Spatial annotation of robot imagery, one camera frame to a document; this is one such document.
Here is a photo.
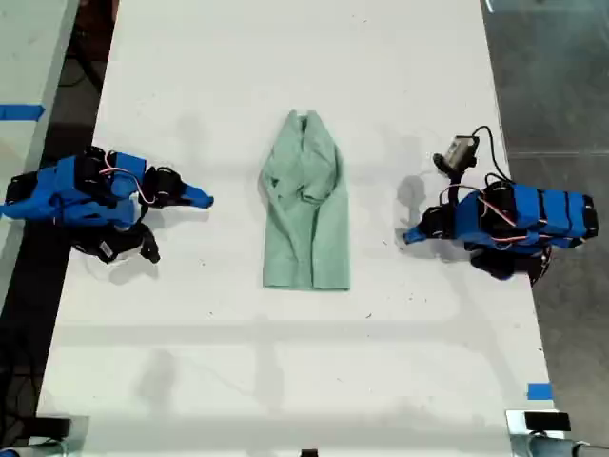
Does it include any pale green T-shirt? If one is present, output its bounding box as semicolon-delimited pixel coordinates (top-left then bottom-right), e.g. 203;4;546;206
259;109;352;292

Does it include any long blue tape strip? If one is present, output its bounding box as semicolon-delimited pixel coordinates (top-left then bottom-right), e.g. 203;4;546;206
0;103;47;122

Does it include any short blue tape strip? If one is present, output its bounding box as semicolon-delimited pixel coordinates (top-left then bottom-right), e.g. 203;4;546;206
526;382;554;402

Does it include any pale side table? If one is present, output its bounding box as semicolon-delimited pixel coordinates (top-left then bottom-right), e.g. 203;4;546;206
0;0;80;308

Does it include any metal table clamp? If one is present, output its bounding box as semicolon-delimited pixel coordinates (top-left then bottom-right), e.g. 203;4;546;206
27;414;90;457
504;408;575;457

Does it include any red white servo wire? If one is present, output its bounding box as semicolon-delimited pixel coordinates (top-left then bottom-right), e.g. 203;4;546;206
439;184;530;251
101;150;157;207

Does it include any black camera stalk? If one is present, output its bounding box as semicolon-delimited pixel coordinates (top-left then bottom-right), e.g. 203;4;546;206
446;169;465;207

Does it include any black camera box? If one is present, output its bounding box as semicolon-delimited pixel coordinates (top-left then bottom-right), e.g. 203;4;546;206
433;135;480;172

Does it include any black camera cable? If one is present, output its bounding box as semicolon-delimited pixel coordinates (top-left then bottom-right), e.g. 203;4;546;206
470;125;513;185

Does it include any black floor cable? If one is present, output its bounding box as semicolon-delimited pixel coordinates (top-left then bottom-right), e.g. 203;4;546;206
0;364;42;432

